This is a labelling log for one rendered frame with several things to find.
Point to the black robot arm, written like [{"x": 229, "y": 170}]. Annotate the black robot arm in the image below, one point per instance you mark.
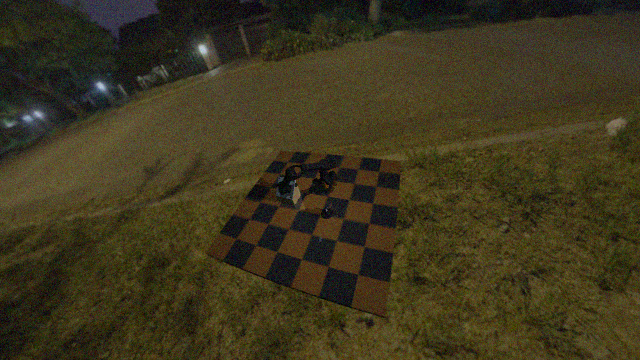
[{"x": 323, "y": 165}]

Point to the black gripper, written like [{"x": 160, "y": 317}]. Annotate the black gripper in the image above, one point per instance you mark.
[{"x": 317, "y": 182}]

